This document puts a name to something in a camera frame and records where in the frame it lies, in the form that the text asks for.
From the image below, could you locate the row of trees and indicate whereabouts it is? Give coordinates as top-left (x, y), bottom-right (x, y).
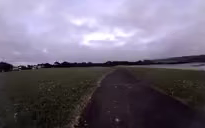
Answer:
top-left (0, 59), bottom-right (154, 73)

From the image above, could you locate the dark asphalt path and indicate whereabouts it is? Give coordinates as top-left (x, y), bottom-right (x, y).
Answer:
top-left (77, 67), bottom-right (205, 128)

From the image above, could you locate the grass field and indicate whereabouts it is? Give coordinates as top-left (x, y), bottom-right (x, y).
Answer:
top-left (0, 66), bottom-right (116, 128)
top-left (125, 66), bottom-right (205, 114)

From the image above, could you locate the pale water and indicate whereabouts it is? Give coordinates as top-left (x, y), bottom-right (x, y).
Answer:
top-left (129, 62), bottom-right (205, 72)

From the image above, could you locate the wooded hillside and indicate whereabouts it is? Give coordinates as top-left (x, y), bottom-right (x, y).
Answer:
top-left (146, 51), bottom-right (205, 65)

